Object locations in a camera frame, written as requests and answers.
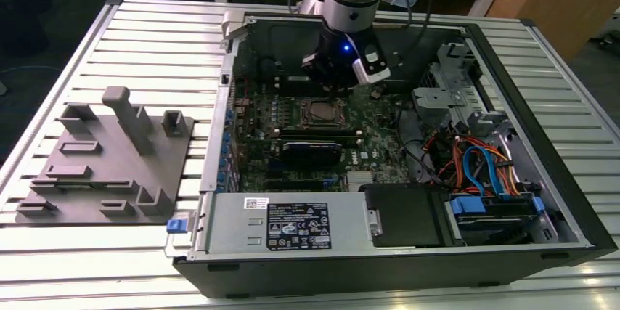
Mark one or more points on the silver CPU chip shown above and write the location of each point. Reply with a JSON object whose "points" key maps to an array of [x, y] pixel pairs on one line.
{"points": [[322, 112]]}

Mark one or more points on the hard disk blue carrier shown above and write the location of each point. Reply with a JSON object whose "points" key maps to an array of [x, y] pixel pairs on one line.
{"points": [[466, 205]]}

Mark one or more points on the CPU socket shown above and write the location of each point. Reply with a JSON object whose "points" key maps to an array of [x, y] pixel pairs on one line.
{"points": [[305, 123]]}

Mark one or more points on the white wheeled stand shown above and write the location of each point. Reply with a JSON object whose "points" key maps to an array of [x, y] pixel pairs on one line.
{"points": [[610, 36]]}

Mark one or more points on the grey power supply unit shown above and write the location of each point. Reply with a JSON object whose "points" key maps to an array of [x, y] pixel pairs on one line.
{"points": [[232, 223]]}

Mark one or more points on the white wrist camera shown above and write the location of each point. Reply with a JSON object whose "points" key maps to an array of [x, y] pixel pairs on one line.
{"points": [[370, 77]]}

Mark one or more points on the grey metal drive cage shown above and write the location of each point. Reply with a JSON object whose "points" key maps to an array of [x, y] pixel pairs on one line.
{"points": [[430, 101]]}

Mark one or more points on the black graphics card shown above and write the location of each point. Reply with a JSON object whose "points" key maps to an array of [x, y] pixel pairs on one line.
{"points": [[309, 154]]}

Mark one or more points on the grey parts rack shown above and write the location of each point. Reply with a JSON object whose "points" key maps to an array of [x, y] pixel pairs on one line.
{"points": [[121, 165]]}

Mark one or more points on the silver chipset heat sink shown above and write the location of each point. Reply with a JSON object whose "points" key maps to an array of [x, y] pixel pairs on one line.
{"points": [[360, 177]]}

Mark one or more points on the black open PC case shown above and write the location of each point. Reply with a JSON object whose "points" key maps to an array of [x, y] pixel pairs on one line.
{"points": [[338, 277]]}

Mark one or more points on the black expansion slot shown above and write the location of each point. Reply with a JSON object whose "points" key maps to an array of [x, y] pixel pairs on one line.
{"points": [[290, 186]]}

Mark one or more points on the black plastic bay cover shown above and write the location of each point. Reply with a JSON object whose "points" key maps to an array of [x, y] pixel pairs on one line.
{"points": [[406, 215]]}

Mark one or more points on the green motherboard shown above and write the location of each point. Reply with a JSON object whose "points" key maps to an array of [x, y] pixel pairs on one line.
{"points": [[382, 139]]}

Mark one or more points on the blue case latch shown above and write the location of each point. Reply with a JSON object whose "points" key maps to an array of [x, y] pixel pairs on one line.
{"points": [[176, 226]]}

